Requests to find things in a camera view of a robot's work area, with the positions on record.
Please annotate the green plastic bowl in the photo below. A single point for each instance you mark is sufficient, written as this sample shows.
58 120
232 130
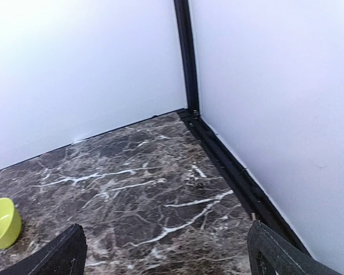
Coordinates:
10 223

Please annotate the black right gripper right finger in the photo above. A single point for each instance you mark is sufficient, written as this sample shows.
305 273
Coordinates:
269 253

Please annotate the black frame post right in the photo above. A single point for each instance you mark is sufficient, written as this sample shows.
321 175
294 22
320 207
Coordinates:
182 13

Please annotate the black side base rail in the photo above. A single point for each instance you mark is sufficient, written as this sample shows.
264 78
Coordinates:
249 193

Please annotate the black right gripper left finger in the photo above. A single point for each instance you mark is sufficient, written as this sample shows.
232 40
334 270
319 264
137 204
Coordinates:
66 254

